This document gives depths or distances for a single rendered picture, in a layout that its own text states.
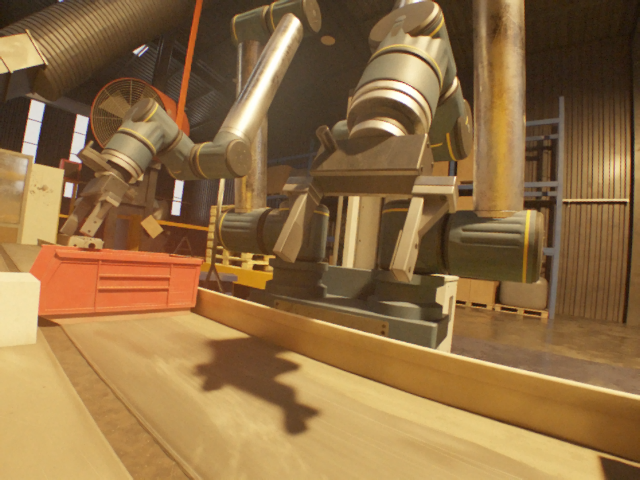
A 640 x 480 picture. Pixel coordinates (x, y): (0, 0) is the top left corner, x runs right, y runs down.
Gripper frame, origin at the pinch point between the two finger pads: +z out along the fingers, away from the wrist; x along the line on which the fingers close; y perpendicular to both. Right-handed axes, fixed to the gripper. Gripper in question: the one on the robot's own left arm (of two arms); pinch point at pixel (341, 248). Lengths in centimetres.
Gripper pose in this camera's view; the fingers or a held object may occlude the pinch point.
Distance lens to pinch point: 30.8
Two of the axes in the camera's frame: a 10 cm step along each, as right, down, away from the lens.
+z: -3.3, 8.7, -3.7
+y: -4.0, -4.8, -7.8
